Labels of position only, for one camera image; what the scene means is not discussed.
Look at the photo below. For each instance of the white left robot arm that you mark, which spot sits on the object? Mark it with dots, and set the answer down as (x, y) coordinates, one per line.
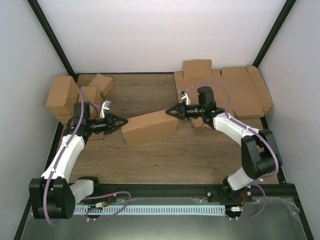
(51, 195)

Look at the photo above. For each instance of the tilted small cardboard box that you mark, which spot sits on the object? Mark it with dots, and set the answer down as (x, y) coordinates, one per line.
(103, 82)

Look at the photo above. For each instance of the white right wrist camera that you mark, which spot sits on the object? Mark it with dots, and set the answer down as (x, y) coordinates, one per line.
(183, 94)

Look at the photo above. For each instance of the tall folded cardboard box stack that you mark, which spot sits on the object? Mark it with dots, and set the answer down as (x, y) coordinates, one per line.
(62, 96)

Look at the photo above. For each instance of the black right frame post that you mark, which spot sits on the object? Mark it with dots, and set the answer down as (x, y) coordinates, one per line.
(277, 25)

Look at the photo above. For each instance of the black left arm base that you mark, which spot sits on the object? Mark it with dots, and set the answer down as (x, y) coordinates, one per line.
(100, 190)

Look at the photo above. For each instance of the black left frame post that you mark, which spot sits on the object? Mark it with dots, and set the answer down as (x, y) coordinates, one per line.
(43, 21)

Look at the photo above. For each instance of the light blue slotted cable duct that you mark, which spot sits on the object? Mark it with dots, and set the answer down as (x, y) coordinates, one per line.
(152, 210)

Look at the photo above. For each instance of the black frame post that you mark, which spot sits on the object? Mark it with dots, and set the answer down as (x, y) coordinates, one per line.
(277, 25)
(43, 21)

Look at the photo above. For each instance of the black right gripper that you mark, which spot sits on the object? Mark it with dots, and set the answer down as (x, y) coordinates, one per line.
(182, 111)

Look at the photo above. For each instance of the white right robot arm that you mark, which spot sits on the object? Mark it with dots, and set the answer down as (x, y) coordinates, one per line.
(259, 151)

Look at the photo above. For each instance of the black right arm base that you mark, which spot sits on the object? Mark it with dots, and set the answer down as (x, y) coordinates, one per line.
(223, 194)

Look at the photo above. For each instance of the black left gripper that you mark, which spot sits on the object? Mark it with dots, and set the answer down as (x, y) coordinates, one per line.
(111, 126)

